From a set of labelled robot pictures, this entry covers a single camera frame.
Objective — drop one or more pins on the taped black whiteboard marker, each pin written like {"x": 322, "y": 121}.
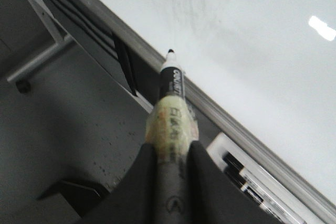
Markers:
{"x": 170, "y": 128}

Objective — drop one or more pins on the black capped marker top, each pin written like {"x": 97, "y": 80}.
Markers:
{"x": 262, "y": 190}

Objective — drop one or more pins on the black capped marker middle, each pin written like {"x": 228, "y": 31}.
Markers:
{"x": 253, "y": 195}

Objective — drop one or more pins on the black capped marker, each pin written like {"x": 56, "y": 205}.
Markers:
{"x": 262, "y": 190}
{"x": 253, "y": 195}

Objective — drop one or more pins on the white whiteboard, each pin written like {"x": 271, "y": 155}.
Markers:
{"x": 269, "y": 63}

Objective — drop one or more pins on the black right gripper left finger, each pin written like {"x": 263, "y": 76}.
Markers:
{"x": 132, "y": 201}

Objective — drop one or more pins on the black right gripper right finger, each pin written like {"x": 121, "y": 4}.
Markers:
{"x": 213, "y": 197}

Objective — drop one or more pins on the grey aluminium whiteboard frame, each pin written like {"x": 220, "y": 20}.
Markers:
{"x": 309, "y": 196}

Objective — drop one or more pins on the white marker tray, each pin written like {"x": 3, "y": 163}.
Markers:
{"x": 222, "y": 144}

